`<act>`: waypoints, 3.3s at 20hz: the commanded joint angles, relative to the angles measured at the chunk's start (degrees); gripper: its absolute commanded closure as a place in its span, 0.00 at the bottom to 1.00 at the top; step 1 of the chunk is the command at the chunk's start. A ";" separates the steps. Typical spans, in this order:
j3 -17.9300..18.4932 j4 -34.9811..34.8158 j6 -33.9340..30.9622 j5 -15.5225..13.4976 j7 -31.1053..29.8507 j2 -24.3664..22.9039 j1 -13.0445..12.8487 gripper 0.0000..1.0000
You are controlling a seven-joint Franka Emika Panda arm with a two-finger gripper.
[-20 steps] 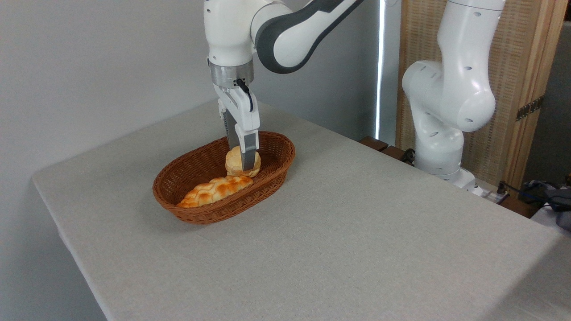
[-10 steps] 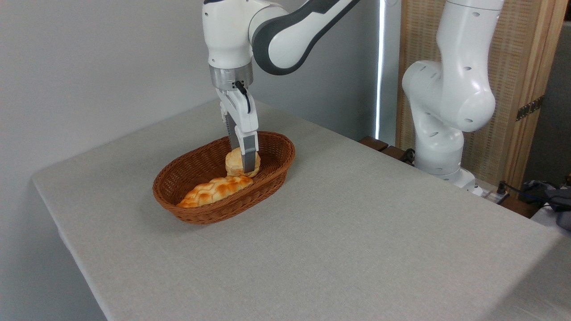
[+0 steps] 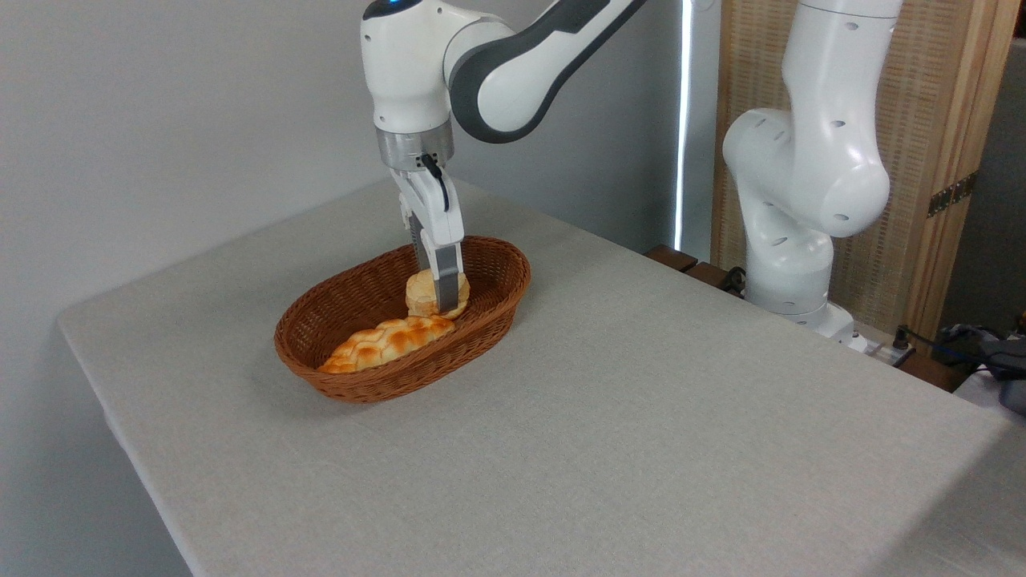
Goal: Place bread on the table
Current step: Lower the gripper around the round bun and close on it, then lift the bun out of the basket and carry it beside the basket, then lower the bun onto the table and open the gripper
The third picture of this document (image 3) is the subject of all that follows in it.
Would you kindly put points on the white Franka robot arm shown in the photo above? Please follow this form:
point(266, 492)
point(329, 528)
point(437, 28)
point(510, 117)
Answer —
point(826, 160)

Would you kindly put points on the grey tablecloth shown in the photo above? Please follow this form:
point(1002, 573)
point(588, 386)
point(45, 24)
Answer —
point(641, 441)

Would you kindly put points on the round toasted bread bun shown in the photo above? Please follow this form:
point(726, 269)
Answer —
point(418, 295)

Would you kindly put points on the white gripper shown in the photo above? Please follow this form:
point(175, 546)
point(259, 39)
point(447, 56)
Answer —
point(433, 204)

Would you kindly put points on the long braided bread loaf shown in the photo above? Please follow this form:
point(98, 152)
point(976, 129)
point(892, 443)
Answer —
point(385, 343)

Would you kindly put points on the white power strip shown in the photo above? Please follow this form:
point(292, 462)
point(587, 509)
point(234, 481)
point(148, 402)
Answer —
point(878, 346)

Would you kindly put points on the dark blue-grey bundle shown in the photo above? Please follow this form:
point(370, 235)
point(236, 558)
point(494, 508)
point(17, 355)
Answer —
point(990, 353)

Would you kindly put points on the brown wooden slat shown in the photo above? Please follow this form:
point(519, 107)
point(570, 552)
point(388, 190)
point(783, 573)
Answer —
point(670, 257)
point(709, 275)

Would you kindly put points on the dark metal screen hinge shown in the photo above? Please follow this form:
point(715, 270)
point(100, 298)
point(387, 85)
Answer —
point(952, 195)

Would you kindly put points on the brown wicker basket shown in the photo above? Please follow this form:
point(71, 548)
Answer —
point(353, 296)

